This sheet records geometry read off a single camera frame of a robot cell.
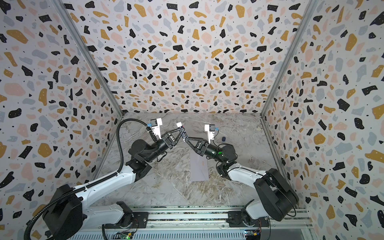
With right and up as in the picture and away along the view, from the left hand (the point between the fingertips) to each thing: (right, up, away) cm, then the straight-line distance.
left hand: (183, 129), depth 63 cm
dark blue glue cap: (+23, -7, +40) cm, 47 cm away
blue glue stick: (-2, +2, +3) cm, 4 cm away
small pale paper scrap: (+51, -1, +50) cm, 72 cm away
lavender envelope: (+6, -24, +29) cm, 39 cm away
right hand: (0, -5, +1) cm, 5 cm away
